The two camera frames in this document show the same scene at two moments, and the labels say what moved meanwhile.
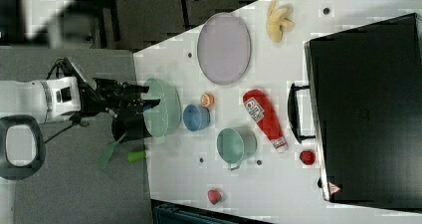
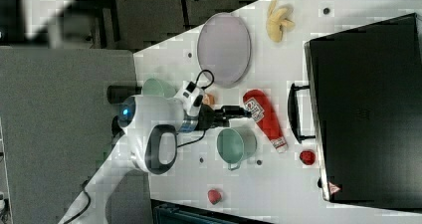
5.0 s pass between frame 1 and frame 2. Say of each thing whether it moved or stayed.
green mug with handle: stayed
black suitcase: stayed
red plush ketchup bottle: stayed
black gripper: moved
